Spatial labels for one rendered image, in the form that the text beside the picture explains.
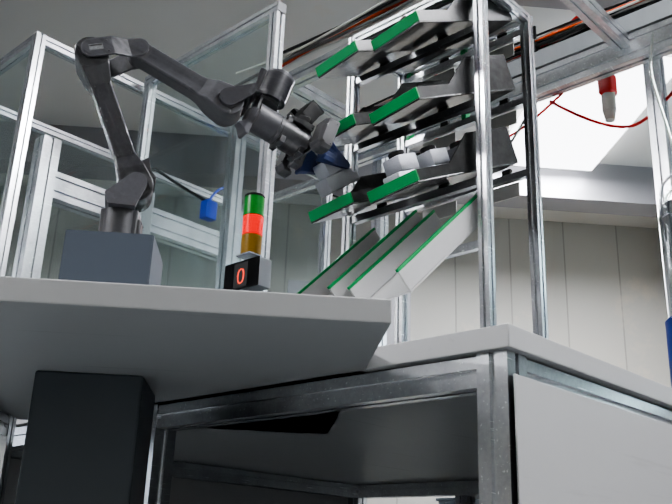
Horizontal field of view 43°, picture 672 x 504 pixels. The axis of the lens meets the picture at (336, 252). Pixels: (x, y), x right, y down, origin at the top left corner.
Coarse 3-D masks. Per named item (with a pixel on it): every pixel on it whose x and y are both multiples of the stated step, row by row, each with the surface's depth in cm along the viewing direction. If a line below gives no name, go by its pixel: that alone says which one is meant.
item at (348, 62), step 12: (348, 48) 168; (360, 48) 167; (372, 48) 169; (336, 60) 171; (348, 60) 170; (360, 60) 173; (372, 60) 175; (384, 60) 178; (420, 60) 187; (324, 72) 175; (336, 72) 176; (348, 72) 179; (360, 72) 181; (396, 72) 191
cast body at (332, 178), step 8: (320, 168) 162; (328, 168) 160; (336, 168) 161; (320, 176) 163; (328, 176) 161; (336, 176) 161; (344, 176) 162; (352, 176) 163; (320, 184) 162; (328, 184) 160; (336, 184) 161; (344, 184) 162; (320, 192) 163; (328, 192) 161
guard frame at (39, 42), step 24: (24, 48) 252; (48, 48) 252; (72, 48) 257; (24, 96) 242; (24, 120) 240; (24, 144) 238; (72, 144) 310; (288, 192) 345; (0, 216) 231; (0, 240) 227; (0, 264) 226
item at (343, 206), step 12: (360, 180) 176; (372, 180) 178; (348, 192) 156; (360, 192) 157; (324, 204) 162; (336, 204) 159; (348, 204) 157; (360, 204) 159; (312, 216) 165; (324, 216) 162; (336, 216) 166
